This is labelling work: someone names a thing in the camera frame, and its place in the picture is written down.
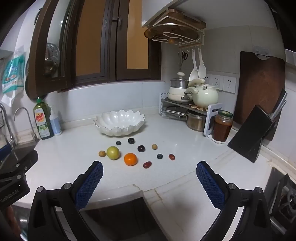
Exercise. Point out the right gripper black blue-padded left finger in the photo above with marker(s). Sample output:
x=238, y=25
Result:
x=44, y=222

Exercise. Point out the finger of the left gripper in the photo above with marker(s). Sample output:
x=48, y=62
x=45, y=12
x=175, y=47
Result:
x=5, y=151
x=12, y=166

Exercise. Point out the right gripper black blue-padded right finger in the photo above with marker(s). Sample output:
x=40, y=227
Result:
x=254, y=223

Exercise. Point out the small tan longan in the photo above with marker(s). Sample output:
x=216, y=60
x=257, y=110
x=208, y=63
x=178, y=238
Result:
x=154, y=147
x=102, y=153

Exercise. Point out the green apple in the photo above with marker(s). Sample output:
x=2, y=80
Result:
x=113, y=153

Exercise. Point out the red grape tomato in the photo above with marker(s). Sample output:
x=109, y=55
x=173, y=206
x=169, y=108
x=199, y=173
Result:
x=147, y=164
x=172, y=157

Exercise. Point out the orange tangerine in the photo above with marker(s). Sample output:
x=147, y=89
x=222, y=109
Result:
x=130, y=159

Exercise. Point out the dark plum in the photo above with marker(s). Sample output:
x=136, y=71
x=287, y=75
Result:
x=141, y=148
x=131, y=141

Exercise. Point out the black kitchen scissors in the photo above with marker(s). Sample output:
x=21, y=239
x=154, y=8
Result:
x=182, y=58

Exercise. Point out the chrome sink faucet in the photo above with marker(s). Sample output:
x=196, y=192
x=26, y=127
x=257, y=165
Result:
x=17, y=128

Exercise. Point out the green dish soap bottle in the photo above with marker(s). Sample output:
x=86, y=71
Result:
x=42, y=119

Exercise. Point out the white pump bottle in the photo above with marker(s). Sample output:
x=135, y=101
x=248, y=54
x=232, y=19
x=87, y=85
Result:
x=55, y=124

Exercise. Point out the plastic package bag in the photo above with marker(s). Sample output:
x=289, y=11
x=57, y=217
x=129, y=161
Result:
x=13, y=77

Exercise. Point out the black knife block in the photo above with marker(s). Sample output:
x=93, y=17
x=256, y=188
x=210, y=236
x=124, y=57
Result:
x=248, y=140

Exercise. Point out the white scalloped ceramic bowl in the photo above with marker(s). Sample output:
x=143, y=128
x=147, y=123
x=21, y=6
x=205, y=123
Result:
x=119, y=123

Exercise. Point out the glass jar red sauce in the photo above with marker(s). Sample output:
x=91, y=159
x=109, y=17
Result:
x=222, y=125

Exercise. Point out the steel steamer plate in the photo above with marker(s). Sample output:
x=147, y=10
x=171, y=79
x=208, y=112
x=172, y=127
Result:
x=52, y=60

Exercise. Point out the stainless steel pot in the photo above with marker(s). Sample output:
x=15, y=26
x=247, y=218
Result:
x=195, y=121

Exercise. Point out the cream ceramic kettle pot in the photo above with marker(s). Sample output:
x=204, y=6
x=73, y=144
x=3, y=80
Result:
x=202, y=94

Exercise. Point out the dark wooden cutting board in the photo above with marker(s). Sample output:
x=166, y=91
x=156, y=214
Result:
x=260, y=83

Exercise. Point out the white metal corner shelf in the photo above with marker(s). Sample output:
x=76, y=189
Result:
x=209, y=112

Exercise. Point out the cream pot with steamer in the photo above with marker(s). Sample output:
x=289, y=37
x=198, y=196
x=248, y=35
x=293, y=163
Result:
x=178, y=86

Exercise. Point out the white rice spoon left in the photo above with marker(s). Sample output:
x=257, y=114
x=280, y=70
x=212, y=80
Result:
x=194, y=73

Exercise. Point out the hanging rack with boards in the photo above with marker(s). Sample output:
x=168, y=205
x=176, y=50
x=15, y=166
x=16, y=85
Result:
x=177, y=28

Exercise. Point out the dark brown window frame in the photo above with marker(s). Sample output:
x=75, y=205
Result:
x=99, y=42

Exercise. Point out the wall power outlets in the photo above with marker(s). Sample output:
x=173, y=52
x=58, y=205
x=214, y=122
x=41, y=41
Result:
x=223, y=83

